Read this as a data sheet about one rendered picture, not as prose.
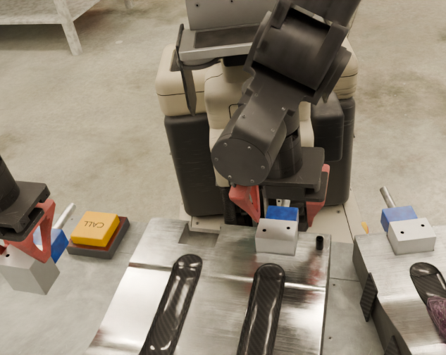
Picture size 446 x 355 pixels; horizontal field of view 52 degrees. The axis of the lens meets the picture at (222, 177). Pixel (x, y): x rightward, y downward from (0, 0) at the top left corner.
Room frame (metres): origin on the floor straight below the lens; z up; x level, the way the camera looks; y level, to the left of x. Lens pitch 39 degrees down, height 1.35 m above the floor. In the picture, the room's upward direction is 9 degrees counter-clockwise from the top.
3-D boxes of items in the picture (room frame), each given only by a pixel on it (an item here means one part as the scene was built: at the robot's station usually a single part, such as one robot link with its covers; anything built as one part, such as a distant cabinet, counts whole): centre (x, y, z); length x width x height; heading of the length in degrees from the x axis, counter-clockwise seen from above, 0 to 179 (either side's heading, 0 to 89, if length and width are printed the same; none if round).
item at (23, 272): (0.44, 0.24, 0.93); 0.13 x 0.05 x 0.05; 159
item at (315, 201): (0.41, -0.09, 0.97); 0.07 x 0.07 x 0.09; 69
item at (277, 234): (0.46, -0.07, 0.89); 0.13 x 0.05 x 0.05; 160
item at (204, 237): (0.45, 0.04, 0.87); 0.05 x 0.05 x 0.04; 70
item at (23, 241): (0.40, 0.24, 0.99); 0.07 x 0.07 x 0.09; 69
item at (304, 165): (0.42, -0.07, 1.04); 0.10 x 0.07 x 0.07; 69
